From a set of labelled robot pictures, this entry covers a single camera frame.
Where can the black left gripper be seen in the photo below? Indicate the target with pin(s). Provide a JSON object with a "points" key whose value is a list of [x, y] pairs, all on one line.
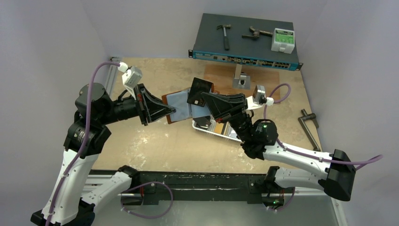
{"points": [[144, 98]]}

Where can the metal T-handle tool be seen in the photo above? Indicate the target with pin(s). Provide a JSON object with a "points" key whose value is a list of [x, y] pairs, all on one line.
{"points": [[302, 121]]}

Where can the small hammer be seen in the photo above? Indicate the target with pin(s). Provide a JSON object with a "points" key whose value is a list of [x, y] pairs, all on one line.
{"points": [[225, 27]]}

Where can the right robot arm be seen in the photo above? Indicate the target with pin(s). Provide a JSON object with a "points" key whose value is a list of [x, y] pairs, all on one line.
{"points": [[332, 173]]}

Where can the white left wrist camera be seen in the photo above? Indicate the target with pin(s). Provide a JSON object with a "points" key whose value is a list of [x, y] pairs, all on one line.
{"points": [[130, 77]]}

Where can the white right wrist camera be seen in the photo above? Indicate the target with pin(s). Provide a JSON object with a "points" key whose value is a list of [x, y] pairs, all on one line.
{"points": [[259, 99]]}

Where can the white plastic basket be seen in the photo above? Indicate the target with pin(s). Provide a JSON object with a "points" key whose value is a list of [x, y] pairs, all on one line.
{"points": [[229, 132]]}

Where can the aluminium frame rail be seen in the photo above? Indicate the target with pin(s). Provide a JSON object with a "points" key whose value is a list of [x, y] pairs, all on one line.
{"points": [[111, 78]]}

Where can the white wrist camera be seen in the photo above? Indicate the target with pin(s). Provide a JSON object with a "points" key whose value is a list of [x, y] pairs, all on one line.
{"points": [[130, 77], [259, 99]]}

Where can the white green electrical module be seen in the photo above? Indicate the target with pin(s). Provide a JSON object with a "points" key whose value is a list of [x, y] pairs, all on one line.
{"points": [[283, 40]]}

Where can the brown leather card holder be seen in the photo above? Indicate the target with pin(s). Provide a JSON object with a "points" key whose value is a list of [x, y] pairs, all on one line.
{"points": [[182, 109]]}

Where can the silver metal stand bracket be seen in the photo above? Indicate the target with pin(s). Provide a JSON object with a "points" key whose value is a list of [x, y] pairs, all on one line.
{"points": [[240, 79]]}

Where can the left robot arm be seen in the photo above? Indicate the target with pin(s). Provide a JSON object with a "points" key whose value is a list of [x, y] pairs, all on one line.
{"points": [[83, 144]]}

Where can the gold striped credit card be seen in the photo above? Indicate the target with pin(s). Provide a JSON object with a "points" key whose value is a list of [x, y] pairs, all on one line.
{"points": [[220, 128]]}

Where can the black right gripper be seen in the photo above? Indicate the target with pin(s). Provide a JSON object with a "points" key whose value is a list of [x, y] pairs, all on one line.
{"points": [[233, 107]]}

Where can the plywood base board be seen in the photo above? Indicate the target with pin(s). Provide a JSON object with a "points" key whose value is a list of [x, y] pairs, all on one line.
{"points": [[221, 75]]}

